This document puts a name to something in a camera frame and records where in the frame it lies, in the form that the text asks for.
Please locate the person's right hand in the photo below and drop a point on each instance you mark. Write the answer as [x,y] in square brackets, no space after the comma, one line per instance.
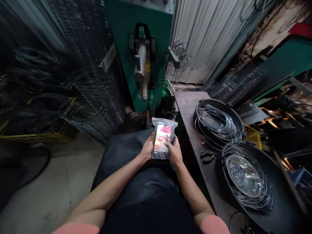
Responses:
[175,152]

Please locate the person's left hand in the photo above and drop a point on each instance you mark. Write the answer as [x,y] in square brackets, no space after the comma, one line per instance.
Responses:
[146,148]

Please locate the smartphone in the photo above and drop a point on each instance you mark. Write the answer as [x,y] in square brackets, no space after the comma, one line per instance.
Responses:
[161,141]

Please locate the dark metal workbench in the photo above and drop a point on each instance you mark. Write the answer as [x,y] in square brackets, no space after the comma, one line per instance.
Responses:
[195,136]

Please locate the person's legs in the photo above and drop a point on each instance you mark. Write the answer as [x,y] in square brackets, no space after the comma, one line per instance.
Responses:
[143,190]

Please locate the small black round pan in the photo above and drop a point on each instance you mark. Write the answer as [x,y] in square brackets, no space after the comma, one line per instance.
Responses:
[234,114]

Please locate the stainless steel bowl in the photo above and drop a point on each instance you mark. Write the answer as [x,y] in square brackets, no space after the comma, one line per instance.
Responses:
[246,175]

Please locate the yellow mesh basket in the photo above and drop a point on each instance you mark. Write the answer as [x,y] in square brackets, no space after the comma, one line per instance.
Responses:
[253,136]

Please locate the green welding machine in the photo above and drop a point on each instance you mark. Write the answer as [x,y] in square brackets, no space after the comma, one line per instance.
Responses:
[142,53]

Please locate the yellow plastic crate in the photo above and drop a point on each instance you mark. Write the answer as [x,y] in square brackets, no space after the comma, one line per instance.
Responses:
[44,136]

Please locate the large black round pan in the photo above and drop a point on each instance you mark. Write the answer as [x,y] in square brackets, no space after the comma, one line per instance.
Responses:
[275,195]

